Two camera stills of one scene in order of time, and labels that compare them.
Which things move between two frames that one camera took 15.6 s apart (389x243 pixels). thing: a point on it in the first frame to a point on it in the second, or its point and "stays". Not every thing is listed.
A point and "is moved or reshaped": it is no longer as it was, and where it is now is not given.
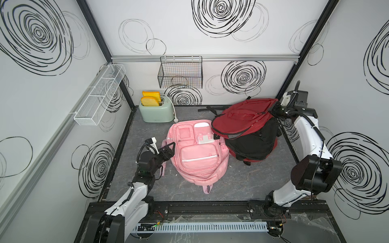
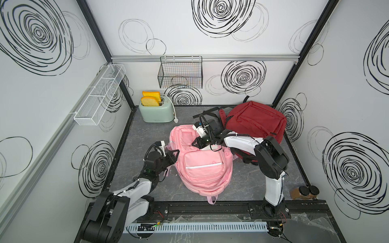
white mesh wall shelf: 96,98 stays
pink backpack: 199,156 is moved or reshaped
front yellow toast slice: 149,101 stays
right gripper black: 273,110 to 199,144
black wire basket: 184,72 stays
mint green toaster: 163,113 stays
